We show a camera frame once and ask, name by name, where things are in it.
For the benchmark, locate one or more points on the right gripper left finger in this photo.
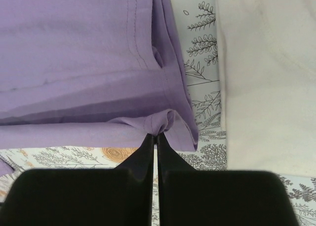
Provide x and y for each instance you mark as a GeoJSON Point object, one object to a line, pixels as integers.
{"type": "Point", "coordinates": [121, 196]}

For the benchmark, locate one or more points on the floral table cloth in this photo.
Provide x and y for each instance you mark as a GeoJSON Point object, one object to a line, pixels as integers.
{"type": "Point", "coordinates": [197, 34]}

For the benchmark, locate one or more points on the folded white t shirt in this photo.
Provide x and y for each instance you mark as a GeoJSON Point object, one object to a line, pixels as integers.
{"type": "Point", "coordinates": [267, 68]}

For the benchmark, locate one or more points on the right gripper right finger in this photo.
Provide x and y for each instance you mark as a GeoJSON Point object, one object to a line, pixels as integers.
{"type": "Point", "coordinates": [190, 197]}

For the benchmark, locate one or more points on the purple t shirt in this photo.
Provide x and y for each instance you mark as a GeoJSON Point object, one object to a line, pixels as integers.
{"type": "Point", "coordinates": [92, 73]}

